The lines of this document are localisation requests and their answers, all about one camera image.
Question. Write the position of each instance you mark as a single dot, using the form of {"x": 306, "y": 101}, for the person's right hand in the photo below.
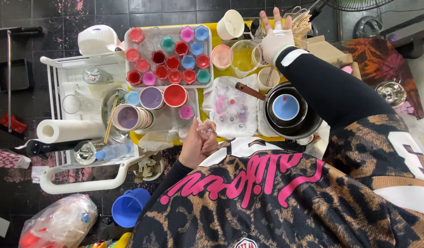
{"x": 275, "y": 43}

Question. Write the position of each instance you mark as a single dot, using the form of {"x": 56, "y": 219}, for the person's left hand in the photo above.
{"x": 193, "y": 150}

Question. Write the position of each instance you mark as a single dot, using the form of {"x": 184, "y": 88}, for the small clear glass cup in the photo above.
{"x": 205, "y": 128}

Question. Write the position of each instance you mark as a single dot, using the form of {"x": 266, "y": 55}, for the black bottles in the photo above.
{"x": 253, "y": 29}

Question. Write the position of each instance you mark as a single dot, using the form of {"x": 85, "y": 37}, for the bunch of wooden sticks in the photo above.
{"x": 301, "y": 26}

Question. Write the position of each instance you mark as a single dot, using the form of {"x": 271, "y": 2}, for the wooden stirring stick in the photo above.
{"x": 269, "y": 76}

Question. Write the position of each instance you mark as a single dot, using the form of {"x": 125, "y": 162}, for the clear measuring cup yellow liquid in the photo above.
{"x": 243, "y": 58}

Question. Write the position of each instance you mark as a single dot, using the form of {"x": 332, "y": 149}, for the crumpled white tissue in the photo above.
{"x": 156, "y": 139}

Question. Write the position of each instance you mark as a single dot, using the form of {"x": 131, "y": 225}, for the pink small wax cup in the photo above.
{"x": 186, "y": 112}

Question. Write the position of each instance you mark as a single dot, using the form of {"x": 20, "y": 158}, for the scissors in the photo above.
{"x": 296, "y": 11}

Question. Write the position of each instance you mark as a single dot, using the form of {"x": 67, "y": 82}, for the paper cup with wax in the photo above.
{"x": 263, "y": 82}

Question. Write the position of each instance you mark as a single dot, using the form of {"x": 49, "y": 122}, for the shallow white tray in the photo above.
{"x": 167, "y": 117}

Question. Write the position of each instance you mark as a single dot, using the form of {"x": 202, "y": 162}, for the cardboard box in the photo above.
{"x": 323, "y": 51}

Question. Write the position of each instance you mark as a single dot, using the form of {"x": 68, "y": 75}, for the bowl of wax scraps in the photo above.
{"x": 148, "y": 170}

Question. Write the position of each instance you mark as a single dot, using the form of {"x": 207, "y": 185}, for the white plastic cup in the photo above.
{"x": 229, "y": 24}

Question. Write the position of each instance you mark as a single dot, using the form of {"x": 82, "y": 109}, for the white paper towel sheet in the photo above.
{"x": 229, "y": 110}

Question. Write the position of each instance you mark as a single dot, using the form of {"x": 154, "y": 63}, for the pale pink wax cup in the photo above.
{"x": 220, "y": 57}

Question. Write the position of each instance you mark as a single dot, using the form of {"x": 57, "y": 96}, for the large red wax cup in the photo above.
{"x": 175, "y": 95}

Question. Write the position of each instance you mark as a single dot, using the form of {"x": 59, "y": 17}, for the blue wax pot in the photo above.
{"x": 286, "y": 107}

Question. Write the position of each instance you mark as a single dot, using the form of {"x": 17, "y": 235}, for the large purple wax cup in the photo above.
{"x": 151, "y": 97}

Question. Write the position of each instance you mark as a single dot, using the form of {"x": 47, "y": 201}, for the stack of paper cups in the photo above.
{"x": 129, "y": 117}

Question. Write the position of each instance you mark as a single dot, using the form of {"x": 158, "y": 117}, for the plastic water bottle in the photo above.
{"x": 113, "y": 151}

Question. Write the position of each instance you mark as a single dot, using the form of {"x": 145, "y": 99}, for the light blue small wax cup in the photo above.
{"x": 132, "y": 98}

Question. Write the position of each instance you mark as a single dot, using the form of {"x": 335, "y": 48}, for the black standing fan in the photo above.
{"x": 353, "y": 4}

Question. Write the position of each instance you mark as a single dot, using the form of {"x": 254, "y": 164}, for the wooden chopsticks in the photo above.
{"x": 111, "y": 119}

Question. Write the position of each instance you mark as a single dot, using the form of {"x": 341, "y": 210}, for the blue plastic bucket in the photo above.
{"x": 127, "y": 208}

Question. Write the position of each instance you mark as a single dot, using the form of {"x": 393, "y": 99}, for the steel tray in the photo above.
{"x": 110, "y": 113}

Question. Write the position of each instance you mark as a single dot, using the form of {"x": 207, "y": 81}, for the group of coloured wax cups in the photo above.
{"x": 172, "y": 62}

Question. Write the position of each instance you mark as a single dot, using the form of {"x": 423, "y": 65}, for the orange tie-dye cloth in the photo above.
{"x": 377, "y": 60}

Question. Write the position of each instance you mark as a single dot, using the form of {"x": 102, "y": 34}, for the person's leopard print shirt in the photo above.
{"x": 284, "y": 199}

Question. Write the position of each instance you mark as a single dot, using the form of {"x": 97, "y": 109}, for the glass jar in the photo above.
{"x": 84, "y": 152}

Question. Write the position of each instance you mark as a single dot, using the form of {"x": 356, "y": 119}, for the white plastic cart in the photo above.
{"x": 81, "y": 179}

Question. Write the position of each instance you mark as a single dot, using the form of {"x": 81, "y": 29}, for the clear drinking glass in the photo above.
{"x": 94, "y": 75}

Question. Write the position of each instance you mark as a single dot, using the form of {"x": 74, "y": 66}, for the paper towel roll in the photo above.
{"x": 70, "y": 131}

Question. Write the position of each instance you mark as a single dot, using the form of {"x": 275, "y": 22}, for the ribbed clear glass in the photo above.
{"x": 76, "y": 104}

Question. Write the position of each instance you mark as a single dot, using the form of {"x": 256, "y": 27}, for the white plastic container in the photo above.
{"x": 96, "y": 39}

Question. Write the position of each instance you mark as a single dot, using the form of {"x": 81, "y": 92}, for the clear plastic bag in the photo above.
{"x": 60, "y": 220}

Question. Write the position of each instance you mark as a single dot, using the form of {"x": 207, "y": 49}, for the red cloth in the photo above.
{"x": 13, "y": 123}

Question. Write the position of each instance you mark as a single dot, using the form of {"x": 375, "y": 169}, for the red white patterned bag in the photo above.
{"x": 8, "y": 159}

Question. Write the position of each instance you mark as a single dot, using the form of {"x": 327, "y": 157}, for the black metal rack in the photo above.
{"x": 12, "y": 75}

